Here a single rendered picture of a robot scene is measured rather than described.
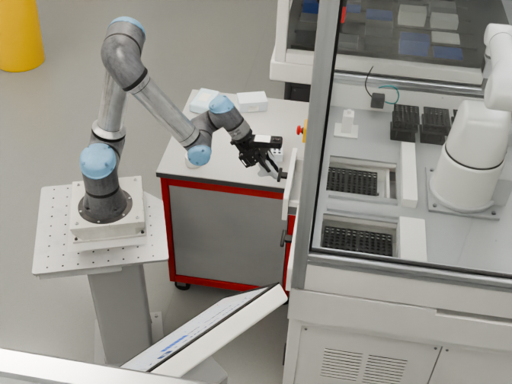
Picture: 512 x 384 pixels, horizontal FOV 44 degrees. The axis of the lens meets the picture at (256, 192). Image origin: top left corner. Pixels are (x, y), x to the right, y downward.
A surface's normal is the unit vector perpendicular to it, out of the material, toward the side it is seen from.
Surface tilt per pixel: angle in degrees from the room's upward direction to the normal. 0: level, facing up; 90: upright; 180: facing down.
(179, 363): 40
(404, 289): 90
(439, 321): 90
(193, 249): 90
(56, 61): 0
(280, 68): 90
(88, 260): 0
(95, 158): 8
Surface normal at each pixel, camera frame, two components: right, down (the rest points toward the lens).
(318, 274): -0.16, 0.65
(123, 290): 0.18, 0.66
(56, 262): 0.03, -0.75
